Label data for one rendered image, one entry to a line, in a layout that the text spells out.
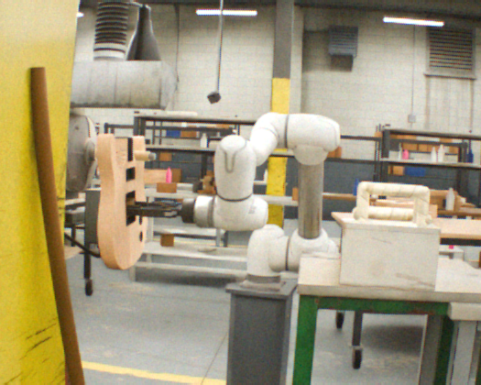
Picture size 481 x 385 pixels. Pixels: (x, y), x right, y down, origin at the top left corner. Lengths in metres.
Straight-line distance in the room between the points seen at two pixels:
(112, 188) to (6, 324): 0.87
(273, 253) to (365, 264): 0.92
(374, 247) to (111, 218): 0.73
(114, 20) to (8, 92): 1.03
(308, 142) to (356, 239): 0.62
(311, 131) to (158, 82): 0.66
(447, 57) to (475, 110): 1.40
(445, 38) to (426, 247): 11.97
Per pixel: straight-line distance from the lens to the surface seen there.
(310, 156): 2.04
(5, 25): 0.71
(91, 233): 2.04
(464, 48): 13.49
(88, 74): 1.67
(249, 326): 2.42
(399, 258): 1.51
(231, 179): 1.49
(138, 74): 1.61
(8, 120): 0.71
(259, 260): 2.39
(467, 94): 13.33
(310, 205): 2.20
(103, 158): 1.53
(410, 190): 1.51
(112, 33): 1.71
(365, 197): 1.50
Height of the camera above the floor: 1.25
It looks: 3 degrees down
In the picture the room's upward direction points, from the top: 3 degrees clockwise
